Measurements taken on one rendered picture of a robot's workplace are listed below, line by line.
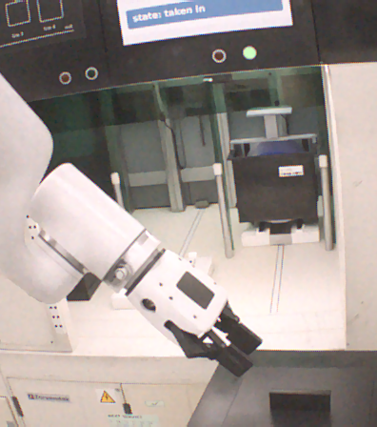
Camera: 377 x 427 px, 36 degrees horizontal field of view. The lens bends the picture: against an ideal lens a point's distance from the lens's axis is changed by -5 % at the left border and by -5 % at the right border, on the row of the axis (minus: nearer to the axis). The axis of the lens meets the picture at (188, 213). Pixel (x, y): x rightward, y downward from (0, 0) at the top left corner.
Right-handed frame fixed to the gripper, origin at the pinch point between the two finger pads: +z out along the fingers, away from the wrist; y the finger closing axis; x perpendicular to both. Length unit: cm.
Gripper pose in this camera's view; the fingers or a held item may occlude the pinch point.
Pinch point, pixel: (240, 350)
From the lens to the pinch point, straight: 74.8
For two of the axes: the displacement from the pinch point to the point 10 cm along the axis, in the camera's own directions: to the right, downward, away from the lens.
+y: 3.1, -3.6, 8.8
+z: 7.7, 6.4, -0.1
